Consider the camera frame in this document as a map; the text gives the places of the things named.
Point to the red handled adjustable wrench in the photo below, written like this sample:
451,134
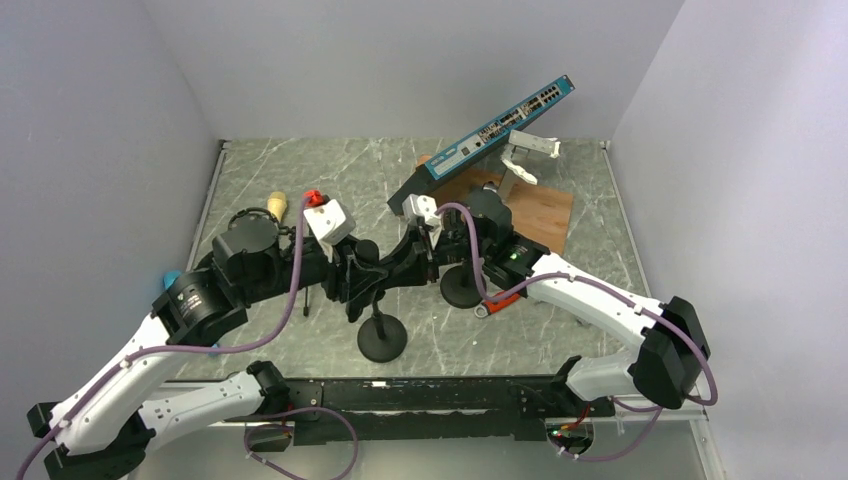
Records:
487,308

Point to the cream yellow microphone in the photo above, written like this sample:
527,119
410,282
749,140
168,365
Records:
277,204

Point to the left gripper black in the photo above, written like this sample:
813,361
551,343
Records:
349,283

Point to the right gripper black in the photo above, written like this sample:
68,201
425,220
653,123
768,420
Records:
413,267

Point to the blue microphone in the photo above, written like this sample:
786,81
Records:
169,278

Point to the blue network switch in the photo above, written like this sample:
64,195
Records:
453,160

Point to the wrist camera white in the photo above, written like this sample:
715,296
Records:
420,211
329,221

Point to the white metal bracket stand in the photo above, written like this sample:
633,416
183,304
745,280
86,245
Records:
522,146

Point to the wooden board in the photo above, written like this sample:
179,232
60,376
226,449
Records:
539,213

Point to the black round base stand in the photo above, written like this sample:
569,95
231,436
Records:
381,338

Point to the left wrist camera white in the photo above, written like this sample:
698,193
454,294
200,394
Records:
329,221

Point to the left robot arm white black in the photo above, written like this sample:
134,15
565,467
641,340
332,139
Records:
108,427

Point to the black shock mount desk stand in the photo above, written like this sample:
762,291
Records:
462,285

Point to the black tripod shock mount stand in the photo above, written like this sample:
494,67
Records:
260,256

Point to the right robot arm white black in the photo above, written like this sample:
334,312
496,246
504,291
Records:
665,355

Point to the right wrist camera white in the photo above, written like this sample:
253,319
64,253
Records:
420,211

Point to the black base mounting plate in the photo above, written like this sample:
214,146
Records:
419,408

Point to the black microphone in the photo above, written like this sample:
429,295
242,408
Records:
367,253

